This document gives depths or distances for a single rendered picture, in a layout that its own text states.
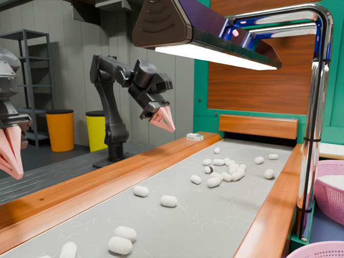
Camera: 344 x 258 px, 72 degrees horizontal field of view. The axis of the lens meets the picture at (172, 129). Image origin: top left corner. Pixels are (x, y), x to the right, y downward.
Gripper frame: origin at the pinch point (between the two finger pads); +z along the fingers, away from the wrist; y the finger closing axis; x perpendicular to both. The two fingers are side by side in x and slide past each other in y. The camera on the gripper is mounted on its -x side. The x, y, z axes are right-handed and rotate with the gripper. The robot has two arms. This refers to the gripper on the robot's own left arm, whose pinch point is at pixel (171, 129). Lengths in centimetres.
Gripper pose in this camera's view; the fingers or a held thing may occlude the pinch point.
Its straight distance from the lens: 73.1
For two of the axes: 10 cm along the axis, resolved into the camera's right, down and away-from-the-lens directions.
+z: 6.3, 7.2, -2.9
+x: -5.4, 6.8, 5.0
